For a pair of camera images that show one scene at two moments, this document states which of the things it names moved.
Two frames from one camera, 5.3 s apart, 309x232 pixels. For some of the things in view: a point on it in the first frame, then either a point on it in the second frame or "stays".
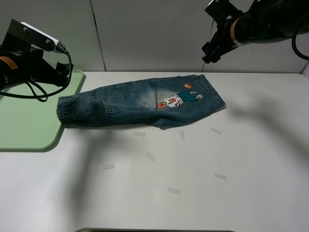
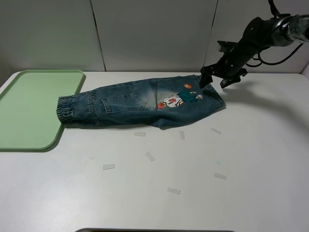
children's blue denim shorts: (160, 103) stays
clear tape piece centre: (149, 156) stays
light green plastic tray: (27, 123) stays
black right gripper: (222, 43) -> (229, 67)
